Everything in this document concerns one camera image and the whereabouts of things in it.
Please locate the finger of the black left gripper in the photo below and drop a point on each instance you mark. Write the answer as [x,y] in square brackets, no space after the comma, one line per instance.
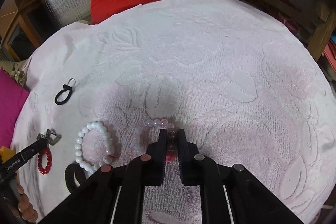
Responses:
[29,152]

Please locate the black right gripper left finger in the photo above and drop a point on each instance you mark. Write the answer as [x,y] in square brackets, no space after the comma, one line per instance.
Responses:
[149,168]

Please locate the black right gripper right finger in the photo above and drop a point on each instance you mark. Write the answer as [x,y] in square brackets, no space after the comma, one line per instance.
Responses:
[194,167]

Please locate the thick black hair scrunchie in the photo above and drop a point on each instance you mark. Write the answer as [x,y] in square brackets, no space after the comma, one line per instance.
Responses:
[74,177]

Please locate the orange cardboard tray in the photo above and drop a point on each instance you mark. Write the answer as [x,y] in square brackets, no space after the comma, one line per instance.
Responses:
[6,153]

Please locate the magenta cushion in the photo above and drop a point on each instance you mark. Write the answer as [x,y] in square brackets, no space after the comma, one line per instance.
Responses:
[13,97]

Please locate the pink white textured blanket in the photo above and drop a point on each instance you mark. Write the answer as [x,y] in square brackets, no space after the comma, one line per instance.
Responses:
[243,88]

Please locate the beige patterned fabric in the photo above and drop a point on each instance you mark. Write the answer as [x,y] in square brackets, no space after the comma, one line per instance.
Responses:
[15,71]

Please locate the wooden side cabinet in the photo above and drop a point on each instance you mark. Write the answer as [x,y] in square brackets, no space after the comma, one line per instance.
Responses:
[25,26]

